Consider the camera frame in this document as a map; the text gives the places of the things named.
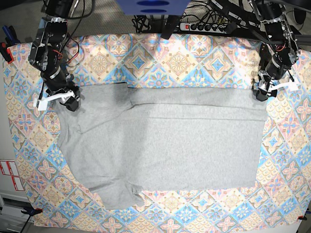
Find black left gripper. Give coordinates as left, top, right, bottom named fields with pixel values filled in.
left=253, top=70, right=277, bottom=102

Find orange clamp bottom right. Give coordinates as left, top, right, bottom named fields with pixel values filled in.
left=298, top=216, right=308, bottom=220

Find black power strip red switch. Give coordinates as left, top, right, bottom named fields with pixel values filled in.
left=179, top=23, right=225, bottom=33

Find red white labels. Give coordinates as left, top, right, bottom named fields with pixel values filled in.
left=0, top=160, right=24, bottom=191

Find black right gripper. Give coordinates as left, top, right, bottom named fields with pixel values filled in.
left=47, top=81, right=80, bottom=112

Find blue clamp bottom left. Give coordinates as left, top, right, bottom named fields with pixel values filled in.
left=21, top=207, right=43, bottom=216

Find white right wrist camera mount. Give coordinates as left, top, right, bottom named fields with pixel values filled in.
left=33, top=90, right=75, bottom=111

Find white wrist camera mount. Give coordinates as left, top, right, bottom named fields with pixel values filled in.
left=33, top=90, right=75, bottom=111
left=271, top=82, right=298, bottom=92

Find colourful patterned tablecloth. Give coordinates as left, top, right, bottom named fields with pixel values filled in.
left=1, top=34, right=311, bottom=233

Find black red clamp left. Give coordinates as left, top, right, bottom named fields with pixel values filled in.
left=0, top=25, right=20, bottom=64

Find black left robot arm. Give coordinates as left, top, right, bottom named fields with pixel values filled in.
left=249, top=0, right=300, bottom=101

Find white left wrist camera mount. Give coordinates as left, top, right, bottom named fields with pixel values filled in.
left=271, top=82, right=298, bottom=92

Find grey T-shirt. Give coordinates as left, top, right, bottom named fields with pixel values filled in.
left=53, top=83, right=267, bottom=209

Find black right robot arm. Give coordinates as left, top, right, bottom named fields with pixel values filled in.
left=28, top=0, right=80, bottom=112

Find blue box overhead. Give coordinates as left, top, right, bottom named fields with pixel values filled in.
left=116, top=0, right=190, bottom=16

